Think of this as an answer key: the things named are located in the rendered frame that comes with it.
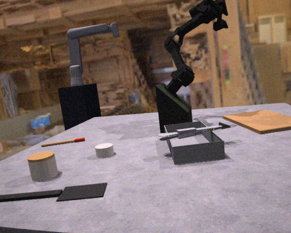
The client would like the wooden board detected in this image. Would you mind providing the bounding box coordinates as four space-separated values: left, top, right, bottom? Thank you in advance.
223 109 291 134

